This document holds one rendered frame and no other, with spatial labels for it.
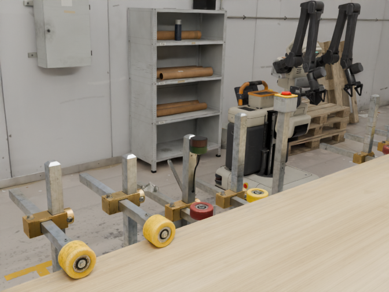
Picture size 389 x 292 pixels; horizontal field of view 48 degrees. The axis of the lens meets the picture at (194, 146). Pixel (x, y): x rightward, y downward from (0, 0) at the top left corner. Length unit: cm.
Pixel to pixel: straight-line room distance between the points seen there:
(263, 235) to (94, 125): 319
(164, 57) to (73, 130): 122
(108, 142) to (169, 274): 339
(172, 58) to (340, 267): 372
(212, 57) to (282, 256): 365
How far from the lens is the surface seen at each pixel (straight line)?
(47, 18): 380
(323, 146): 264
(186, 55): 481
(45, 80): 408
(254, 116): 339
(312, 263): 126
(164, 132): 480
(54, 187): 130
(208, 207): 150
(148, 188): 173
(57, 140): 423
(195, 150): 148
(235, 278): 116
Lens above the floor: 155
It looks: 17 degrees down
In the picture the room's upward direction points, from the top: 2 degrees clockwise
